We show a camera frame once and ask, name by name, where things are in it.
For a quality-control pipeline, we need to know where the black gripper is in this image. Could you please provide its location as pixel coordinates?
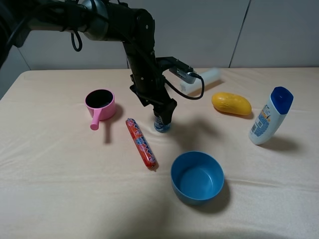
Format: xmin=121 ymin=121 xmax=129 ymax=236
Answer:
xmin=129 ymin=56 xmax=177 ymax=124

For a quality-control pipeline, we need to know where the blue gum bottle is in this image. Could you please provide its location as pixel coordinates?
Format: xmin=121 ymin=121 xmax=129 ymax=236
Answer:
xmin=154 ymin=113 xmax=171 ymax=133

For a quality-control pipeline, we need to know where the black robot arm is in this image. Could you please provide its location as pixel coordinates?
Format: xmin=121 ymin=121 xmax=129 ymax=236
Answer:
xmin=0 ymin=0 xmax=177 ymax=125

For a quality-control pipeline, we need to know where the red sausage in wrapper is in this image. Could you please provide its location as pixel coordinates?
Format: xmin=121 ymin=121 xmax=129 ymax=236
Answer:
xmin=126 ymin=118 xmax=158 ymax=171

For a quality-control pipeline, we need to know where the translucent white cylinder tube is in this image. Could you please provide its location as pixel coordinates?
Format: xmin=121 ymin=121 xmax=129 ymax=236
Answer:
xmin=180 ymin=68 xmax=221 ymax=95

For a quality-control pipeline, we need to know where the yellow mango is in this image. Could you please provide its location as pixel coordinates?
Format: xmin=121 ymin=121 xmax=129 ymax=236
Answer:
xmin=211 ymin=92 xmax=252 ymax=116

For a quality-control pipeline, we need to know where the blue plastic bowl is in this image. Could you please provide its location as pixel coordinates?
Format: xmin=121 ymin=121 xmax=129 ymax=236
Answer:
xmin=170 ymin=151 xmax=225 ymax=206

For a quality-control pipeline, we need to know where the white bottle blue cap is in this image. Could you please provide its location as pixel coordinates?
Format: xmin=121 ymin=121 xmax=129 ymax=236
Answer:
xmin=249 ymin=87 xmax=294 ymax=145

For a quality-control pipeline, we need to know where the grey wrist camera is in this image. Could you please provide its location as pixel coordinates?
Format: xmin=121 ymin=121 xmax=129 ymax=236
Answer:
xmin=169 ymin=59 xmax=197 ymax=84

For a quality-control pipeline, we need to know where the black camera cable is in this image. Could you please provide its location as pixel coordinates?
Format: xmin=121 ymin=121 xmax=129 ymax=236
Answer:
xmin=163 ymin=72 xmax=205 ymax=101

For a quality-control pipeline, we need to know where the pink saucepan with handle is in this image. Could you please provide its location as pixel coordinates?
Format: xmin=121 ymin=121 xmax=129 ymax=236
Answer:
xmin=85 ymin=89 xmax=116 ymax=130

